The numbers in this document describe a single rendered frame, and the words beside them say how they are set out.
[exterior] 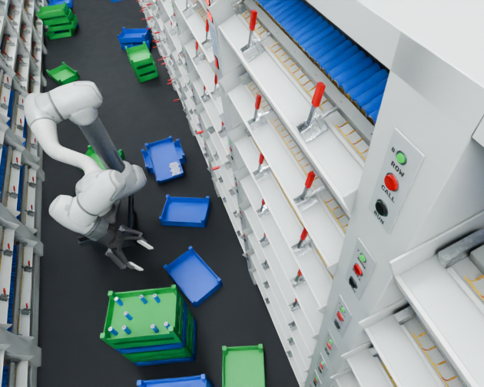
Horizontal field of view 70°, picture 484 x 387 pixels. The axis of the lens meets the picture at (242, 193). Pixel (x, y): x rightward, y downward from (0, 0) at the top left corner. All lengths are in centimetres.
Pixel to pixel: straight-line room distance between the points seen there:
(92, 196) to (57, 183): 169
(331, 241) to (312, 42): 37
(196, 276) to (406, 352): 164
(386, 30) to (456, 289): 28
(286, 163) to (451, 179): 50
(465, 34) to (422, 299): 27
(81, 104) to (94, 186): 51
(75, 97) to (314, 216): 126
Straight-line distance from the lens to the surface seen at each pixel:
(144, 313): 167
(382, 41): 34
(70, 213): 137
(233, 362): 193
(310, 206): 71
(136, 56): 383
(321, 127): 57
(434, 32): 32
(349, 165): 52
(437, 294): 45
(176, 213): 241
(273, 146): 82
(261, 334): 196
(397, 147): 35
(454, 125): 30
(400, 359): 61
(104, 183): 129
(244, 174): 126
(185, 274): 215
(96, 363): 214
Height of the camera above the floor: 188
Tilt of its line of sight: 51 degrees down
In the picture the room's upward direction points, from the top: 8 degrees counter-clockwise
